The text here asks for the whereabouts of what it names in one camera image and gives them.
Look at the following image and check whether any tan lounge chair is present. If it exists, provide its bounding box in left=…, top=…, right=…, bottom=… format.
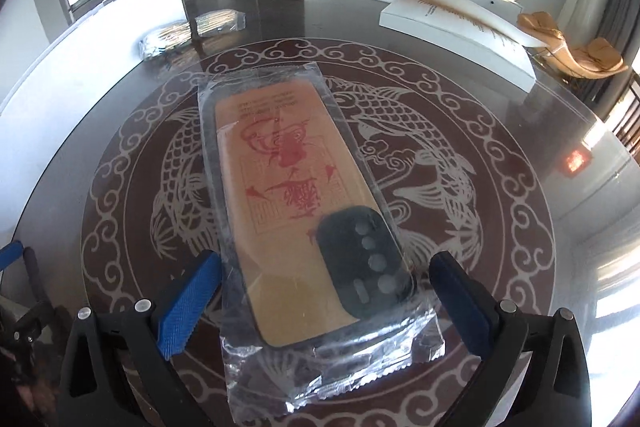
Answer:
left=516, top=12, right=628, bottom=80

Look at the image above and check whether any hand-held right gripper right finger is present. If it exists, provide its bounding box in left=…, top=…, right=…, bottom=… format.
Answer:
left=429, top=251, right=593, bottom=427

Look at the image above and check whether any large white open box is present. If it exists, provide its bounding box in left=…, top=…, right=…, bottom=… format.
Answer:
left=378, top=0, right=546, bottom=80

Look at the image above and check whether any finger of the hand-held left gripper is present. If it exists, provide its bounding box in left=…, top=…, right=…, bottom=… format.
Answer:
left=0, top=241, right=24, bottom=275
left=15, top=247, right=57, bottom=330

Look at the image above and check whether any phone case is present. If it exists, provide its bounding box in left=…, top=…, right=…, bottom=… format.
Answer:
left=197, top=62, right=446, bottom=413

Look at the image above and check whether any grey curtain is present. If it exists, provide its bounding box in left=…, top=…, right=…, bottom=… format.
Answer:
left=605, top=0, right=640, bottom=68

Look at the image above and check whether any white partition board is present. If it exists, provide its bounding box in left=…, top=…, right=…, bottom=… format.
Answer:
left=0, top=0, right=187, bottom=118

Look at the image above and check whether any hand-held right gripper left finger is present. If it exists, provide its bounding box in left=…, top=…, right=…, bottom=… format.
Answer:
left=59, top=250, right=223, bottom=427

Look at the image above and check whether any brown wooden chair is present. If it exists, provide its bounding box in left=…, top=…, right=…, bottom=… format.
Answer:
left=610, top=72, right=640, bottom=158

